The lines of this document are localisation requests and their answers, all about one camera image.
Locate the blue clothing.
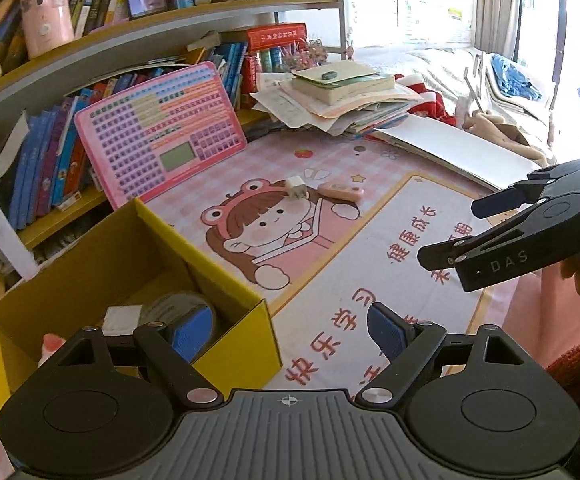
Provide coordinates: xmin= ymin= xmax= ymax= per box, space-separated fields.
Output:
xmin=489 ymin=53 xmax=542 ymax=102

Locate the pink cylindrical device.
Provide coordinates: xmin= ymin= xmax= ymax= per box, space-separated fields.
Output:
xmin=19 ymin=0 xmax=75 ymax=60

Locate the colourful bead bunch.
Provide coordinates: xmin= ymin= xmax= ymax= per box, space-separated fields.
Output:
xmin=282 ymin=39 xmax=329 ymax=73

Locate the pink keyboard learning pad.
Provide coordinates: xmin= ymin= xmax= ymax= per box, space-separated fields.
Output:
xmin=73 ymin=61 xmax=249 ymax=210

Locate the pink printed desk mat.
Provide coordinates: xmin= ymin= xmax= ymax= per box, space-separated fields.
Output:
xmin=0 ymin=122 xmax=553 ymax=480

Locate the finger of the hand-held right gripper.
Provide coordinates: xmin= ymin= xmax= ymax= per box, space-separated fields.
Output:
xmin=471 ymin=159 xmax=580 ymax=220
xmin=416 ymin=200 xmax=547 ymax=272

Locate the yellow cardboard box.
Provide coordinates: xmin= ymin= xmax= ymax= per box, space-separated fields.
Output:
xmin=0 ymin=197 xmax=284 ymax=414

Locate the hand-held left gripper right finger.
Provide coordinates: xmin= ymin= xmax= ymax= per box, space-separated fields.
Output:
xmin=360 ymin=301 xmax=533 ymax=407

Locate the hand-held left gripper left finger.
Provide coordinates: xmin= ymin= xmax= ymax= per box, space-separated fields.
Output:
xmin=52 ymin=306 xmax=226 ymax=408

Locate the pink plush toy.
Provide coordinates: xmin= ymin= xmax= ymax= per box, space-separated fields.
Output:
xmin=39 ymin=333 xmax=67 ymax=367

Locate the thick green cover book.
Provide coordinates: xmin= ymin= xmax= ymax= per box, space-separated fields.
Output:
xmin=291 ymin=61 xmax=397 ymax=104

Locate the white charger plug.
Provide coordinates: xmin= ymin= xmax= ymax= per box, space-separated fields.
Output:
xmin=285 ymin=176 xmax=311 ymax=202

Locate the metal bed rail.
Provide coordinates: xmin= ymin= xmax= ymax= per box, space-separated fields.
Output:
xmin=457 ymin=52 xmax=492 ymax=122

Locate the row of leaning books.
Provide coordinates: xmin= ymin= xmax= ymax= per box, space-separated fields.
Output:
xmin=204 ymin=41 xmax=252 ymax=112

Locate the pile of papers and booklets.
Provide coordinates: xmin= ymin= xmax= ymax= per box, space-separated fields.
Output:
xmin=249 ymin=59 xmax=424 ymax=137

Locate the thick red dictionary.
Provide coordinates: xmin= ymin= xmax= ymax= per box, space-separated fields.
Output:
xmin=246 ymin=23 xmax=309 ymax=53

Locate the clear tape roll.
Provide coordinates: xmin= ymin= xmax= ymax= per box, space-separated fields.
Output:
xmin=139 ymin=289 xmax=219 ymax=357

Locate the person's pink garment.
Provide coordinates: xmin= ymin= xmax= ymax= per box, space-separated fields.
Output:
xmin=500 ymin=265 xmax=580 ymax=376

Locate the row of blue books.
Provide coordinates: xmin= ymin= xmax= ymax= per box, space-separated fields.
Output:
xmin=6 ymin=72 xmax=137 ymax=232

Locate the beige cloth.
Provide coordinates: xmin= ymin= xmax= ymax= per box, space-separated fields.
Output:
xmin=462 ymin=111 xmax=552 ymax=162

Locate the red upright book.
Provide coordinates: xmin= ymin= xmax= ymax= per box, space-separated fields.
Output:
xmin=242 ymin=52 xmax=267 ymax=94

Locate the red white plush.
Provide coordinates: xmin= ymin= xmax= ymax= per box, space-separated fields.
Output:
xmin=394 ymin=73 xmax=459 ymax=127

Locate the white paper board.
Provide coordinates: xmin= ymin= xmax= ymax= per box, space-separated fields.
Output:
xmin=371 ymin=117 xmax=542 ymax=192

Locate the white frame wooden bookshelf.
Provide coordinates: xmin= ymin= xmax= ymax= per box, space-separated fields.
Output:
xmin=0 ymin=0 xmax=351 ymax=281

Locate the grey bed blanket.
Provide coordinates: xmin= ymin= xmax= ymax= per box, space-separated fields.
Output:
xmin=352 ymin=42 xmax=571 ymax=161

